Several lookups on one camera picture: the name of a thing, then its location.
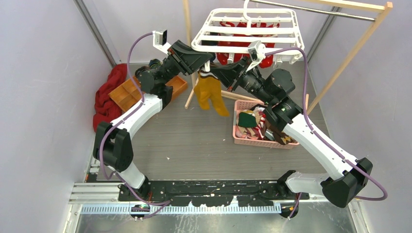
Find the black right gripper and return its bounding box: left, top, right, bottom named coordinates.
left=211, top=55, right=274, bottom=105

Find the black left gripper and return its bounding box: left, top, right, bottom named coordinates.
left=157, top=41, right=213, bottom=87

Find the brown yellow argyle sock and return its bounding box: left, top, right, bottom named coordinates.
left=265, top=126, right=297, bottom=145

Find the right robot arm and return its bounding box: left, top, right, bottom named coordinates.
left=210, top=58, right=373, bottom=208

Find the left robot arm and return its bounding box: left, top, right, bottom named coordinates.
left=93, top=40, right=213, bottom=201

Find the white clip sock hanger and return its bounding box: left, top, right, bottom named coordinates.
left=191, top=3, right=305, bottom=68

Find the metal hanger rod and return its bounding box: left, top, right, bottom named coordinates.
left=251, top=0, right=376, bottom=22

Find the red snowflake christmas sock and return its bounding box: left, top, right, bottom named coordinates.
left=217, top=21, right=235, bottom=65

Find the red santa christmas sock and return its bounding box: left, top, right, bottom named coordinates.
left=233, top=22, right=250, bottom=63

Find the pink laundry basket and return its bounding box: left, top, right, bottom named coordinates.
left=232, top=99, right=300, bottom=150

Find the green sock in basket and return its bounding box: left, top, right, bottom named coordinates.
left=237, top=112, right=257, bottom=128

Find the red white striped sock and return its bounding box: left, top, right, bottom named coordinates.
left=249, top=107, right=266, bottom=140

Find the orange wooden compartment tray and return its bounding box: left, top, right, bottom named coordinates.
left=108, top=75, right=189, bottom=113

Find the red cloth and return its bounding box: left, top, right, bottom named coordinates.
left=93, top=64, right=127, bottom=132

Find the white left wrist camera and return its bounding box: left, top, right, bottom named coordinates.
left=152, top=30, right=171, bottom=54

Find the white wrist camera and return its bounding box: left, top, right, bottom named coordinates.
left=152, top=30, right=171, bottom=54
left=246, top=40, right=266, bottom=72

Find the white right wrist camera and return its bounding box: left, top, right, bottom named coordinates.
left=246, top=40, right=266, bottom=72

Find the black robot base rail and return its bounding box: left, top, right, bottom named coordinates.
left=118, top=180, right=309, bottom=207

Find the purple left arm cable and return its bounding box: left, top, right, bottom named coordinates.
left=98, top=32, right=171, bottom=219

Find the wooden clothes rack frame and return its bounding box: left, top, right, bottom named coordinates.
left=182, top=0, right=395, bottom=115

